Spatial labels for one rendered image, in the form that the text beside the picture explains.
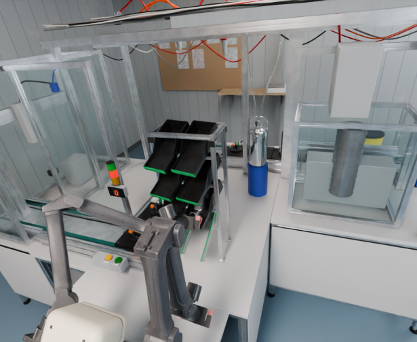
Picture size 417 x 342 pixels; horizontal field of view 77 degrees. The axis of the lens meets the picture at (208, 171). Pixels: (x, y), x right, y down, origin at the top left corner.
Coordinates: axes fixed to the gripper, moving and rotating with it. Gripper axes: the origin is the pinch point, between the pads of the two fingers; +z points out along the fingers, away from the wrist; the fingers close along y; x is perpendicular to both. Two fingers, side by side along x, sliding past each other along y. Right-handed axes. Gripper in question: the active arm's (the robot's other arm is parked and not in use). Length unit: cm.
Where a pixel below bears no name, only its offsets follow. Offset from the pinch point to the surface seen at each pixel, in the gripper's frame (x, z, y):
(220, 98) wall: -122, 314, 125
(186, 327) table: 50, -12, -6
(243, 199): 4, 84, 0
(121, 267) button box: 35, -6, 41
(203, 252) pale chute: 19.7, 5.9, -4.3
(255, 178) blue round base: -14, 82, -10
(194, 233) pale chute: 13.2, 12.9, 5.2
